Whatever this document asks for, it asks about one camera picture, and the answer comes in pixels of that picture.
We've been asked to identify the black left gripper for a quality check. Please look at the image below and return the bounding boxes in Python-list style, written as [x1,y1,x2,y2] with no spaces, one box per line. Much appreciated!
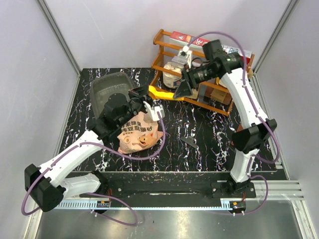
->
[118,84,155,127]

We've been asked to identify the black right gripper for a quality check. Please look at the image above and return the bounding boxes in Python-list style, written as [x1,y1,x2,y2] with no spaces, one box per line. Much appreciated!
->
[173,63,218,99]

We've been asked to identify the yellow plastic scoop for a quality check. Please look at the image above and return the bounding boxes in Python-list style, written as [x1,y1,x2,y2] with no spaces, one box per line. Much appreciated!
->
[148,85,184,101]

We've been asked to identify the pink cat litter bag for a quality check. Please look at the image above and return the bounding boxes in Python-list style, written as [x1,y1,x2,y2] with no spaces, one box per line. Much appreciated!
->
[117,112,163,154]

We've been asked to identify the black bag clip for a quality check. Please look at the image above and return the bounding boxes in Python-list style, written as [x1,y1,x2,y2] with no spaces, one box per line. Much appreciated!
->
[179,136,198,148]

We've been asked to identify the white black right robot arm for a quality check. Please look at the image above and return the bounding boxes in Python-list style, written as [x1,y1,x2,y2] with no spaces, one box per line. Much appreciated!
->
[173,40,277,197]

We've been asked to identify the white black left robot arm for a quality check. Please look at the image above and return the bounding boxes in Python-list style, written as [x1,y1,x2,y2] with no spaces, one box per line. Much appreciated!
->
[24,86,158,212]

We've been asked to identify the silver grey flat box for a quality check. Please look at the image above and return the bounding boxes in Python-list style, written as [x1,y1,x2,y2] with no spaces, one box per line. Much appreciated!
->
[171,56,187,67]

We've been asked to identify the grey plastic litter box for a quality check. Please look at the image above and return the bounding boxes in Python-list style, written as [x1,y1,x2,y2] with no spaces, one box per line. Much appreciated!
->
[89,72,137,119]

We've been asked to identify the red white toothpaste box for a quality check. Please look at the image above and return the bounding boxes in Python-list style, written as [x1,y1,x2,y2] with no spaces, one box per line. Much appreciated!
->
[169,31,209,53]

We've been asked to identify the red white blue box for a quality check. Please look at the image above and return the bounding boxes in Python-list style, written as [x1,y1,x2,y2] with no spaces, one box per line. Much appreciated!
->
[221,44,254,64]

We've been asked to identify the orange wooden shelf rack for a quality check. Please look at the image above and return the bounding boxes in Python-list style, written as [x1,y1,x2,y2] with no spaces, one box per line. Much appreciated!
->
[149,28,255,117]

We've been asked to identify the white crumpled bag left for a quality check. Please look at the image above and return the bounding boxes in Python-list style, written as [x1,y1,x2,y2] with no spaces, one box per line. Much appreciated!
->
[163,62,181,89]

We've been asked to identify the white paper bag right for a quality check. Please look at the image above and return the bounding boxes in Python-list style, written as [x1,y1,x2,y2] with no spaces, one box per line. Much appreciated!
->
[215,77,227,88]

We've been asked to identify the brown scouring pad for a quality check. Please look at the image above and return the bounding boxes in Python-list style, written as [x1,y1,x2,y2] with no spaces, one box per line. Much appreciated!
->
[231,123,243,146]

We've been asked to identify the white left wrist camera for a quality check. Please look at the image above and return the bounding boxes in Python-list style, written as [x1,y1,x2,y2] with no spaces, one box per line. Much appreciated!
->
[144,101,165,121]

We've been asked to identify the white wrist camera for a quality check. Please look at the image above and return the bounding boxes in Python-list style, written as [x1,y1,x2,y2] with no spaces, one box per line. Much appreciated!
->
[144,101,165,121]
[177,45,192,68]

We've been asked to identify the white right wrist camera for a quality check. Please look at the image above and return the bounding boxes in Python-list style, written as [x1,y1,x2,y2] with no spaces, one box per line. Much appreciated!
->
[177,45,192,68]

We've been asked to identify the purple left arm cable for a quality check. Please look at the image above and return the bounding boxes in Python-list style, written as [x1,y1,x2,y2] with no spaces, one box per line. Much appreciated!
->
[21,112,168,227]

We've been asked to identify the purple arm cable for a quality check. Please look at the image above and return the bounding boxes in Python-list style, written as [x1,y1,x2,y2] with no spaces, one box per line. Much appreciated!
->
[186,31,281,216]
[21,112,168,227]

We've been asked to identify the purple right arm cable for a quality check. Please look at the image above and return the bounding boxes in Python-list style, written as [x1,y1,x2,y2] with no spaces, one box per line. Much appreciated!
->
[186,31,281,216]

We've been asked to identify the aluminium rail frame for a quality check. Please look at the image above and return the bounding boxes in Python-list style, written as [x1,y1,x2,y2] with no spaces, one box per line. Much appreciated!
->
[24,159,319,239]

